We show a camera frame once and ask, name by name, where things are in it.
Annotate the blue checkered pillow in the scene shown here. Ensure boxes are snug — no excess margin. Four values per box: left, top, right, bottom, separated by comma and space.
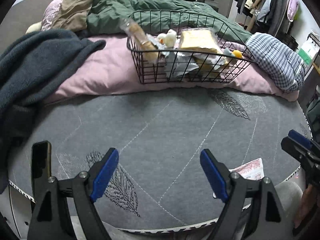
246, 33, 305, 92

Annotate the black smartphone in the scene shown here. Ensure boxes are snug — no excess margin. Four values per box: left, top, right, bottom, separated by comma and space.
31, 140, 52, 198

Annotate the green duvet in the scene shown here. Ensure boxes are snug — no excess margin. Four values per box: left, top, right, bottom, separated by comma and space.
87, 0, 251, 43

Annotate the clothes rack with garments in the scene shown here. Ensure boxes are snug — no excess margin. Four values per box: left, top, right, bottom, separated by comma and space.
230, 0, 299, 38

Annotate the bagged toast slice top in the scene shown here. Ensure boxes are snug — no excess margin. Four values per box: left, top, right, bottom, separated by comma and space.
120, 18, 158, 63

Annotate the dark teal fleece blanket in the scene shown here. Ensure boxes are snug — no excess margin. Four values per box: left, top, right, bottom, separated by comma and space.
1, 29, 106, 191

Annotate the green white box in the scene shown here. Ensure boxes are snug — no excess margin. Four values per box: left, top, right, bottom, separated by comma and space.
298, 33, 319, 67

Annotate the khaki cloth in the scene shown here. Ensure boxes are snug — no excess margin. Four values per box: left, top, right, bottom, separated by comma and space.
52, 0, 93, 33

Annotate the black wire basket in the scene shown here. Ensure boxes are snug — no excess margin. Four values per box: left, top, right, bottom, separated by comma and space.
121, 10, 255, 84

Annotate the white goose plush toy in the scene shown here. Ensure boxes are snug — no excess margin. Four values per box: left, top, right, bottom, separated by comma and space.
25, 21, 42, 34

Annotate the small snack packet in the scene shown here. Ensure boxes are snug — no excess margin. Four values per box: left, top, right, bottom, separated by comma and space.
164, 51, 198, 79

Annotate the bagged toast slice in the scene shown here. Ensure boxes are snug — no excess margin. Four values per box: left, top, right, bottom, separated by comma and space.
120, 18, 158, 63
194, 56, 229, 79
179, 28, 223, 54

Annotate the white red sachet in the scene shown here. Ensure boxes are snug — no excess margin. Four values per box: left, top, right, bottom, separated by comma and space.
229, 158, 265, 180

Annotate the white rubber duck toy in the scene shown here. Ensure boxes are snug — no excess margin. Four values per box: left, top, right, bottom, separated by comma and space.
157, 29, 177, 48

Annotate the pink quilt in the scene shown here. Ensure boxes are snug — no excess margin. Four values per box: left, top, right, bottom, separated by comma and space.
41, 0, 299, 104

